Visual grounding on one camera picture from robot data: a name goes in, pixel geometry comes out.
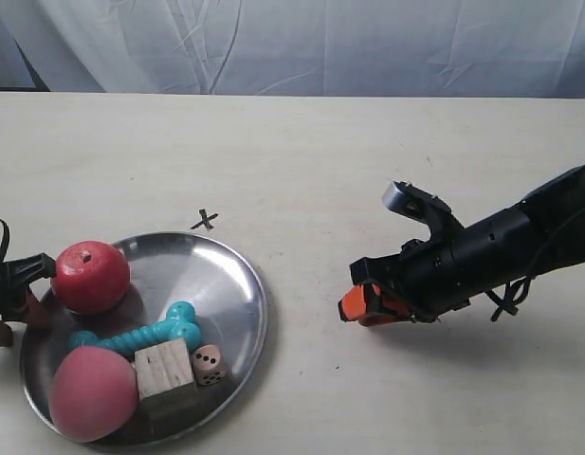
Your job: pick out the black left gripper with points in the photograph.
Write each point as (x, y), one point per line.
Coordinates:
(17, 302)

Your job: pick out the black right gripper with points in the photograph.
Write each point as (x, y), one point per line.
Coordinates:
(427, 279)

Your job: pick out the red toy apple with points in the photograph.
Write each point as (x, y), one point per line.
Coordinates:
(91, 277)

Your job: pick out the pink foam ball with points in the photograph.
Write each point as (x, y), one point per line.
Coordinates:
(93, 393)

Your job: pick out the round steel plate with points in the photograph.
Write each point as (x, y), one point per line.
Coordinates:
(231, 309)

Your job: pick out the wooden cube block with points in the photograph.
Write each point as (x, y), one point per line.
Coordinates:
(163, 368)

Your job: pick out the teal rubber bone toy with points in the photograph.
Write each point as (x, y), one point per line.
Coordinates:
(179, 322)

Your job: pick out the wooden die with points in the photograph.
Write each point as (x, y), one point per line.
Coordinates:
(208, 365)

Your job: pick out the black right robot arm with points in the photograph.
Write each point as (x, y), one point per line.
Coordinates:
(557, 211)

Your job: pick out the black X mark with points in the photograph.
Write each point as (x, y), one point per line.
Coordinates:
(205, 220)

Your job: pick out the white backdrop cloth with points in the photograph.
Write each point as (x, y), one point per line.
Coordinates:
(296, 48)

